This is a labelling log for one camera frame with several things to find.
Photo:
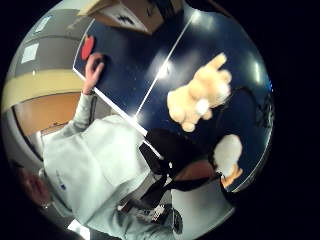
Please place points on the red table tennis paddle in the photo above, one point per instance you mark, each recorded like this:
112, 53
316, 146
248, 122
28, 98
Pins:
87, 47

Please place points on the brown cardboard box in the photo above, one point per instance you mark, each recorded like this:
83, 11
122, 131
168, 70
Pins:
131, 13

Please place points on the white paper sheet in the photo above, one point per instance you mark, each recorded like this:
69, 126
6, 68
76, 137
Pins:
43, 24
30, 53

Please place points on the brown wooden door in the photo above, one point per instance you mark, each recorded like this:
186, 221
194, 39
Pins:
45, 113

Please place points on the beige plush bear toy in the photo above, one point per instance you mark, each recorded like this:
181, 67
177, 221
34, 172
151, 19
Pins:
200, 93

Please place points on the person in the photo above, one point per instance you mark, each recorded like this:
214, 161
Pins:
100, 173

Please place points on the white and orange plush toy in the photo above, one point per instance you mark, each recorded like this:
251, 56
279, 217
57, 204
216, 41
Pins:
229, 156

